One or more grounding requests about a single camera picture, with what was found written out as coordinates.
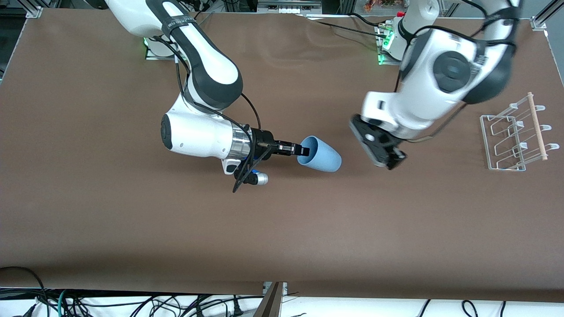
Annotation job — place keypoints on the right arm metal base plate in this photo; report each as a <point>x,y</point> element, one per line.
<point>152,56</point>

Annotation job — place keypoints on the orange red clutter object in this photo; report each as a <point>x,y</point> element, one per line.
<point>374,5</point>

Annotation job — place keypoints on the aluminium frame post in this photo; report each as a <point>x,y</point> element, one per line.
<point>539,21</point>
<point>34,11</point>

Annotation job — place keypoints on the grey power strip box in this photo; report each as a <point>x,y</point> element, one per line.
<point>288,9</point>

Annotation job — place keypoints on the blue plastic cup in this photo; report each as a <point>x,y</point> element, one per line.
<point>324,158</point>

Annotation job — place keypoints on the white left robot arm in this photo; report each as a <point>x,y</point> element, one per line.
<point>449,66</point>

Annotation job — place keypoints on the brown table cover sheet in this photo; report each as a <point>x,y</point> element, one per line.
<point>282,220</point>

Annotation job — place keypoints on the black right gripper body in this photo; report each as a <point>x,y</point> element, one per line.
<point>263,142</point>

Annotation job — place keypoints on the dark diagonal metal bar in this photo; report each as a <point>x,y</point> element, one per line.
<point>271,304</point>

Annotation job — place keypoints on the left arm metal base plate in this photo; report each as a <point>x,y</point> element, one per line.
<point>387,61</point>

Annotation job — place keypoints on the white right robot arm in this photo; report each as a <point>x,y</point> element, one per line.
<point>198,132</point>

